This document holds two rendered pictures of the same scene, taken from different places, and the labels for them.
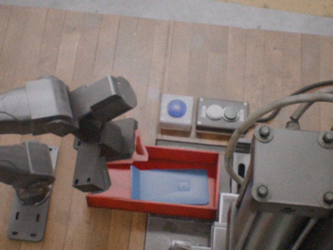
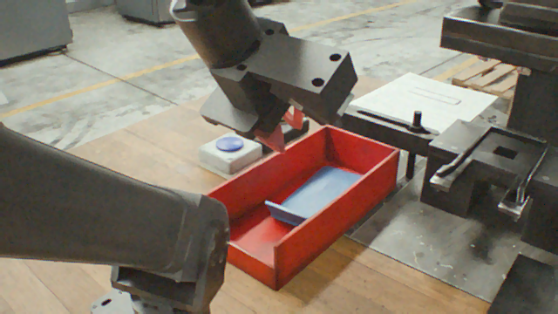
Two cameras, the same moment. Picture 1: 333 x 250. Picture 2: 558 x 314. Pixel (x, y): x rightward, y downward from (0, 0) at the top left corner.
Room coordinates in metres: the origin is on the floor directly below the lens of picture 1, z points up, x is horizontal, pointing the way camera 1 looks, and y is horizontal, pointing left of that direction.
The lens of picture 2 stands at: (0.24, 0.41, 1.24)
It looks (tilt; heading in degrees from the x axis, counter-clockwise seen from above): 29 degrees down; 307
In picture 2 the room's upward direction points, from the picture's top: straight up
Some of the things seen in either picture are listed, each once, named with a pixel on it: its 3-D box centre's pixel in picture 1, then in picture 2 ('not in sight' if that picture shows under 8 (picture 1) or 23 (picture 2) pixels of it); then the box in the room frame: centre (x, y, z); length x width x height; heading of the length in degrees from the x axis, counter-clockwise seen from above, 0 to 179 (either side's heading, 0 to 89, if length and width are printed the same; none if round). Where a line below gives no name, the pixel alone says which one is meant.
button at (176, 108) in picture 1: (176, 109); (229, 146); (0.67, -0.02, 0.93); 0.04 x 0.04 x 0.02
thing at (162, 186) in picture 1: (169, 184); (323, 190); (0.51, -0.01, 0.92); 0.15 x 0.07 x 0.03; 95
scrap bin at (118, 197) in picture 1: (154, 179); (305, 194); (0.51, 0.02, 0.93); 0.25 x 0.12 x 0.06; 88
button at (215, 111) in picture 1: (215, 113); not in sight; (0.67, -0.10, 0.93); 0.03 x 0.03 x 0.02
